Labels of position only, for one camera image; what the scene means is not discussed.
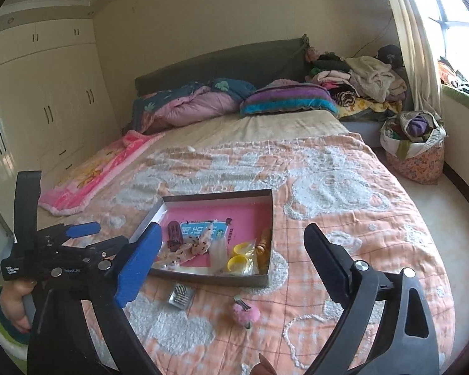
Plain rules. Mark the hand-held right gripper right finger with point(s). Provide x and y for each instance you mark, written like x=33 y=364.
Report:
x=328 y=258

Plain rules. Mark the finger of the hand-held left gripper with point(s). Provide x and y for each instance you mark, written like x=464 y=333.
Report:
x=84 y=229
x=105 y=249

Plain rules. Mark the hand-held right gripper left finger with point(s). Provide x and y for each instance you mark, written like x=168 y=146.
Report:
x=138 y=265

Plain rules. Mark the dark brown hair clip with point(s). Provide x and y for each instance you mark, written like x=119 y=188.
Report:
x=174 y=236

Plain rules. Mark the polka dot bow hair clip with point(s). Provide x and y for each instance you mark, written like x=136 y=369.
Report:
x=187 y=252

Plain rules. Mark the silver hair comb clip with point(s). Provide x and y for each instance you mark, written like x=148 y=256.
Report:
x=181 y=296

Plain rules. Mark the amber hair clip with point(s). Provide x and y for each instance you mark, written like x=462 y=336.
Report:
x=264 y=248

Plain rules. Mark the clear plastic packets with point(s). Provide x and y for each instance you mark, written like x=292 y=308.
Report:
x=221 y=254

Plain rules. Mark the cardboard box with pink lining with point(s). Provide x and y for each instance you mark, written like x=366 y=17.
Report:
x=226 y=279

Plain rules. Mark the person's left hand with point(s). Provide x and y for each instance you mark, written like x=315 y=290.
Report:
x=11 y=304

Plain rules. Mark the person's right hand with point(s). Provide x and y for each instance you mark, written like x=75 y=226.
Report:
x=266 y=368

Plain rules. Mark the pink printed blanket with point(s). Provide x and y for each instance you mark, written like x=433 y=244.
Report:
x=97 y=172

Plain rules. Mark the peach cloud pattern quilt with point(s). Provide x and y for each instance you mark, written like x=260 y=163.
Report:
x=336 y=187

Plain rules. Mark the blue printed card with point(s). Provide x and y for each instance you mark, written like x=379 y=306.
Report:
x=219 y=228

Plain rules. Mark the pink pompom hair clip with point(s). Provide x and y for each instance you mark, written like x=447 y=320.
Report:
x=244 y=314

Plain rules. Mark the floral bag of clothes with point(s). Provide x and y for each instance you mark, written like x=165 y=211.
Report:
x=418 y=160

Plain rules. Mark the beige bed sheet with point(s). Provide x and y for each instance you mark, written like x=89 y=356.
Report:
x=258 y=129

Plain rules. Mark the cream wardrobe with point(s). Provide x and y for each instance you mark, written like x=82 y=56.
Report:
x=43 y=86

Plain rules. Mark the purple and teal pillow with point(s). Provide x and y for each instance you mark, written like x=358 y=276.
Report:
x=289 y=99

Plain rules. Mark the folded pink and blue duvet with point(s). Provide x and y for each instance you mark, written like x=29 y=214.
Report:
x=195 y=105

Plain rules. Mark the pile of clothes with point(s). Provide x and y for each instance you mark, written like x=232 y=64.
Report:
x=371 y=74

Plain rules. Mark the green window seat cushion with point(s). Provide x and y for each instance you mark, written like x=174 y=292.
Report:
x=463 y=99

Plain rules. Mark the dark grey headboard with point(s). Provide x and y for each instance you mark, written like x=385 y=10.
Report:
x=219 y=62

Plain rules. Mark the clothes on window seat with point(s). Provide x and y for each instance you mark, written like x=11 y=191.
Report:
x=453 y=76

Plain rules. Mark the cream curtain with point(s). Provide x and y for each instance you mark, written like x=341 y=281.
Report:
x=418 y=47

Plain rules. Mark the window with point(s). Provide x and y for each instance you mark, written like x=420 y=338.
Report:
x=461 y=0

